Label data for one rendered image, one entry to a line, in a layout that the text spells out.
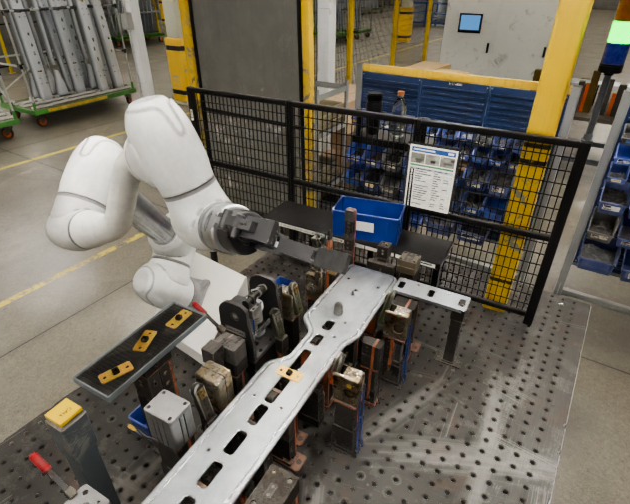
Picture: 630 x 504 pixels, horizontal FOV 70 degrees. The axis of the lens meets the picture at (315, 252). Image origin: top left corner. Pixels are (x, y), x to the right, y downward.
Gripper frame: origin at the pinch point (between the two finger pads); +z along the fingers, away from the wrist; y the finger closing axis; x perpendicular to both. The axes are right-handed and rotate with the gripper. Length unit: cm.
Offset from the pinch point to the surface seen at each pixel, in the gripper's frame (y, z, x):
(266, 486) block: -38, -33, -53
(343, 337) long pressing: -75, -61, -18
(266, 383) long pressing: -50, -61, -37
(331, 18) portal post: -212, -374, 286
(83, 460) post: -8, -69, -66
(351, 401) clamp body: -70, -44, -34
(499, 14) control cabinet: -458, -349, 458
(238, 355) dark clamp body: -43, -70, -33
